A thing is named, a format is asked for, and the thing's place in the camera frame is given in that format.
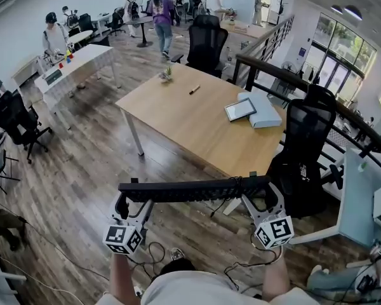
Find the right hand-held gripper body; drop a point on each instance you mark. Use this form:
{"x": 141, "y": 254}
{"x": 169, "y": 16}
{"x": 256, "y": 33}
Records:
{"x": 274, "y": 232}

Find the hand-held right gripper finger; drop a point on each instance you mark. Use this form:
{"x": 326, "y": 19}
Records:
{"x": 278, "y": 200}
{"x": 251, "y": 210}

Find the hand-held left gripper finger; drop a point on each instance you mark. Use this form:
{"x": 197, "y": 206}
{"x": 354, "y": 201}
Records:
{"x": 122, "y": 206}
{"x": 145, "y": 213}

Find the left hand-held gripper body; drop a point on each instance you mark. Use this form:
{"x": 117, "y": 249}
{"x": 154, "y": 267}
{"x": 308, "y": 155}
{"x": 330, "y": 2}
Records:
{"x": 123, "y": 237}

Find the black keyboard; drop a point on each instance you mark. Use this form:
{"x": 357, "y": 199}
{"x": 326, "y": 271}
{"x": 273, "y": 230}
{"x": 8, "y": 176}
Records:
{"x": 190, "y": 191}

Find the person's left forearm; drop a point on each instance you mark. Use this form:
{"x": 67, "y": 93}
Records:
{"x": 122, "y": 275}

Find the person's right forearm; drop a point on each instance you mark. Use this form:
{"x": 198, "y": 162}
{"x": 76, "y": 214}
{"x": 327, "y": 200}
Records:
{"x": 274, "y": 278}

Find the white desk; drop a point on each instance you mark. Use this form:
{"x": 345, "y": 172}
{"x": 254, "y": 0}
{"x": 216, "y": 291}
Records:
{"x": 355, "y": 202}

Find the wooden desk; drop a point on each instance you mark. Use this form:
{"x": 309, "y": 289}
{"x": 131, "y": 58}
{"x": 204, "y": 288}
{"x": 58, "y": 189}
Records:
{"x": 193, "y": 122}

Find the person's shoe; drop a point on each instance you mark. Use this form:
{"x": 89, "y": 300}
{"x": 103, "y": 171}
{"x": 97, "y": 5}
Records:
{"x": 177, "y": 253}

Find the white power strip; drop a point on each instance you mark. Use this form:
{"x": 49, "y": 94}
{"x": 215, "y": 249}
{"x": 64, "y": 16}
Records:
{"x": 138, "y": 291}

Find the person's dark trouser leg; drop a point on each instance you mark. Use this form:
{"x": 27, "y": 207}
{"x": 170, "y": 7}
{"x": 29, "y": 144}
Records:
{"x": 177, "y": 265}

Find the black mesh office chair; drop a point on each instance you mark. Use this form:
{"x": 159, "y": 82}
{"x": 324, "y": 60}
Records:
{"x": 206, "y": 43}
{"x": 308, "y": 138}
{"x": 16, "y": 119}

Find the person's white shirt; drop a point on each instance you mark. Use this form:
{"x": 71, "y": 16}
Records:
{"x": 190, "y": 289}

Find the flat grey box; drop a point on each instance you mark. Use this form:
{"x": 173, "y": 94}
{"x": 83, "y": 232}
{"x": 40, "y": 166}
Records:
{"x": 266, "y": 113}

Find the black folding chair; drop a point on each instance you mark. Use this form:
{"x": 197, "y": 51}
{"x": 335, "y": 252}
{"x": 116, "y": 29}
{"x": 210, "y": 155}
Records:
{"x": 0, "y": 170}

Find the black metal railing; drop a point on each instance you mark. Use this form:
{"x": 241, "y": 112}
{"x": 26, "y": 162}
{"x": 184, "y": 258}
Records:
{"x": 273, "y": 71}

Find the brown marker pen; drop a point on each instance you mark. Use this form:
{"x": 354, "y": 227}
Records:
{"x": 194, "y": 90}

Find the small potted plant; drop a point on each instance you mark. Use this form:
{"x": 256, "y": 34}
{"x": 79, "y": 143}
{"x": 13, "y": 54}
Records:
{"x": 166, "y": 74}

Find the green and white box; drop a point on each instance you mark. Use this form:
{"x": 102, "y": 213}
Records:
{"x": 53, "y": 76}

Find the long white table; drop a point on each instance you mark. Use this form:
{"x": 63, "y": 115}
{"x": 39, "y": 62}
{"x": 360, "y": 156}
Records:
{"x": 82, "y": 62}

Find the glass entrance doors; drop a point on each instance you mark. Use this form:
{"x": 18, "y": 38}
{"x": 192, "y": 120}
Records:
{"x": 336, "y": 56}

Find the low white cabinet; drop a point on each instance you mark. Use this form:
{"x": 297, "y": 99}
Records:
{"x": 25, "y": 70}

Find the round white table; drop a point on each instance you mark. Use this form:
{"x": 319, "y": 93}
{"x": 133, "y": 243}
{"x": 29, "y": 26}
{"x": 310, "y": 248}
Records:
{"x": 81, "y": 36}

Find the light wooden table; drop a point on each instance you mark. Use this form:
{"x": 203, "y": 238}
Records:
{"x": 244, "y": 27}

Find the round dark table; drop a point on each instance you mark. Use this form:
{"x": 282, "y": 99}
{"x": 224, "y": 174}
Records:
{"x": 143, "y": 21}

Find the small white table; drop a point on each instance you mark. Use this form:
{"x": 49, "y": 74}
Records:
{"x": 101, "y": 19}

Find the black coat rack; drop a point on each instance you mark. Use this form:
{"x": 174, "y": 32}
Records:
{"x": 282, "y": 3}

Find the hanging ceiling lamp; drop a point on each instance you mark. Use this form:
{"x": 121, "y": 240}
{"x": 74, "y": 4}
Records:
{"x": 353, "y": 12}
{"x": 336, "y": 9}

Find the standing fan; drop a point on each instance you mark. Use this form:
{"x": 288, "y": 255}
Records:
{"x": 136, "y": 0}

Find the white shelf frame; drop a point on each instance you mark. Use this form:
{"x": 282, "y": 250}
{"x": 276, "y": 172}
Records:
{"x": 3, "y": 278}

